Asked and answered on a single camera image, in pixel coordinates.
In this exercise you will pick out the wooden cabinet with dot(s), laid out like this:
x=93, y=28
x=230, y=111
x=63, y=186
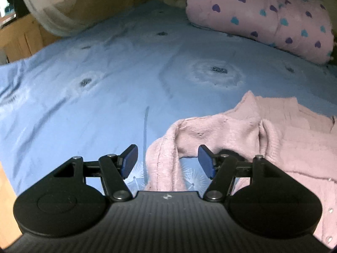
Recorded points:
x=23, y=38

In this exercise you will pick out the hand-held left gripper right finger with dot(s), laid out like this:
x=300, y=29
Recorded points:
x=206, y=162

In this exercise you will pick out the pink knitted sweater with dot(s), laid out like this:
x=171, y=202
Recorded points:
x=237, y=134

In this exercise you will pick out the white mesh net bundle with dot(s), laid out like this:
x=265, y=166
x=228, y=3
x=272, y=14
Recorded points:
x=52, y=10

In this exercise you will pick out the blue dandelion print bedsheet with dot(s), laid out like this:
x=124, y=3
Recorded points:
x=110, y=89

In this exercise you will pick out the pink heart-patterned pillow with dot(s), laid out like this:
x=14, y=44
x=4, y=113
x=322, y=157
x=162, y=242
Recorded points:
x=244, y=13

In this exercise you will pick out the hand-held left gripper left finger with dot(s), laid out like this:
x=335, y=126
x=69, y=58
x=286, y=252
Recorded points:
x=129, y=160

